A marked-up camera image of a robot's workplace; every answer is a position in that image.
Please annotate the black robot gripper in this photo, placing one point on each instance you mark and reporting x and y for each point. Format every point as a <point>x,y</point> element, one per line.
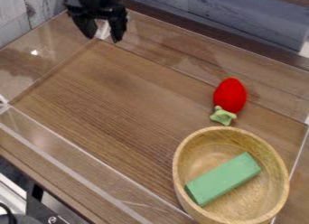
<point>87,10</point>

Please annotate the red plush strawberry toy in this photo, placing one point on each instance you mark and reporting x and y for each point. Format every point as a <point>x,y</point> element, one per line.
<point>229,100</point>

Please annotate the green rectangular block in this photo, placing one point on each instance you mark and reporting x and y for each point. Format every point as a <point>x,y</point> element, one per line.
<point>214,183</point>

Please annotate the wooden bowl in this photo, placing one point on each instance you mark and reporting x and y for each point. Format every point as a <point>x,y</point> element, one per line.
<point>254,202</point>

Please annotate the clear acrylic corner bracket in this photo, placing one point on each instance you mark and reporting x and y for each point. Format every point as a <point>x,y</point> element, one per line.
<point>103,31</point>

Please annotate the clear acrylic tray wall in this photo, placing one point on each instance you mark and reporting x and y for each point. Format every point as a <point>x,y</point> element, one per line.
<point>101,193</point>

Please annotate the black table leg bracket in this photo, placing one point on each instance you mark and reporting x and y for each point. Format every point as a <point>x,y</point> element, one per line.
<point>47,209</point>

